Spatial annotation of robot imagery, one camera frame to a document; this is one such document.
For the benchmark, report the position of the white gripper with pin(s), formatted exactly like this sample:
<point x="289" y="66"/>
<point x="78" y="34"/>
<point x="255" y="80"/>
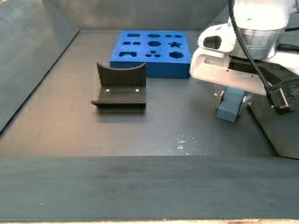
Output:
<point x="220" y="63"/>

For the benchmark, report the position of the black curved fixture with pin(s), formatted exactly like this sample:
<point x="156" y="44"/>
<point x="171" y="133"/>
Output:
<point x="122" y="86"/>

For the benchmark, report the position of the blue foam shape board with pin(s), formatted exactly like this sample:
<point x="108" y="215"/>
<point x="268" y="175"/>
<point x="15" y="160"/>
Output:
<point x="162" y="49"/>

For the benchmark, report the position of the light blue rectangular block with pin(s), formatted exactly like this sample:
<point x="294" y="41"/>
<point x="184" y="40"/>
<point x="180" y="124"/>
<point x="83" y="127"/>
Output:
<point x="230" y="104"/>

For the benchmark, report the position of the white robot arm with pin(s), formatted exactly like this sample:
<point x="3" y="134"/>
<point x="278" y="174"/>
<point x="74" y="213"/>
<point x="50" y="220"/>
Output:
<point x="267" y="15"/>

